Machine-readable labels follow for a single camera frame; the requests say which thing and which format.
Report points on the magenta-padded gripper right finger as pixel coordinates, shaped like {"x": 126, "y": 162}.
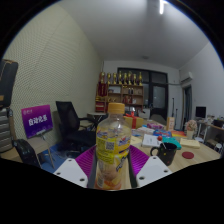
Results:
{"x": 140, "y": 160}

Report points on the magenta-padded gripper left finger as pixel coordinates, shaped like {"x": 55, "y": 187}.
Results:
{"x": 85, "y": 161}

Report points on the orange-capped drink bottle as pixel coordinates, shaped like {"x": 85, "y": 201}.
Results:
{"x": 111, "y": 146}

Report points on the small pale yellow notepad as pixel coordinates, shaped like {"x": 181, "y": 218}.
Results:
{"x": 136, "y": 140}

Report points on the white booklet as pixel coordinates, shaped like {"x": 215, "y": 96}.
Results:
{"x": 150, "y": 140}

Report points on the black mug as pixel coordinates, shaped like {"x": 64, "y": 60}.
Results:
{"x": 167, "y": 154}

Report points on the red-tipped white stirrer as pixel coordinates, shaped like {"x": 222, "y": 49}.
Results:
{"x": 160, "y": 138}

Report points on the blue colourful magazine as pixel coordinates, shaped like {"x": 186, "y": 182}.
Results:
{"x": 161, "y": 133}

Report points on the yellow gift box red ribbon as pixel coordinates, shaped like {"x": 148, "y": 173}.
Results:
{"x": 138, "y": 121}

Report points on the teal book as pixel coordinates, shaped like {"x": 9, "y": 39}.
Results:
{"x": 175, "y": 142}

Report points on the black office chair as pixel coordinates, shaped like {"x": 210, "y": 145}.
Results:
{"x": 68, "y": 120}

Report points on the orange book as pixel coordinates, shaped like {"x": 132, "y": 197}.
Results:
{"x": 178, "y": 133}

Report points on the small cream upright box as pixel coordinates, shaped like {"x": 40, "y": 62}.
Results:
{"x": 170, "y": 123}

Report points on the flat round red coaster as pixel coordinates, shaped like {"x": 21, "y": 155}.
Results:
{"x": 188, "y": 155}

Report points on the large pale yellow notepad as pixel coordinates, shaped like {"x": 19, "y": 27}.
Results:
{"x": 190, "y": 143}

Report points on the flower bouquet in white pot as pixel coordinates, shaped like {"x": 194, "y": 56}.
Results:
{"x": 191, "y": 126}

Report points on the purple sign board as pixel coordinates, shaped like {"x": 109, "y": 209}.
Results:
{"x": 36, "y": 120}

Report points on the dark glass door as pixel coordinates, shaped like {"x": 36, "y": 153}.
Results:
{"x": 158, "y": 96}

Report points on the wooden shelf unit with trophies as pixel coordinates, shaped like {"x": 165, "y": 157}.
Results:
{"x": 120, "y": 95}

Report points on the black computer monitor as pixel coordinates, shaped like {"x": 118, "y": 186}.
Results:
{"x": 200, "y": 111}

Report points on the grey ribbed suitcase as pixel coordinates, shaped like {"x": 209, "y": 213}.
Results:
{"x": 4, "y": 133}

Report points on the ceiling tube light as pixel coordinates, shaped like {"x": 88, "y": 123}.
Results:
{"x": 161, "y": 6}

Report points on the white wall air conditioner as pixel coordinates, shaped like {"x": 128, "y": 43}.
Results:
{"x": 186, "y": 77}

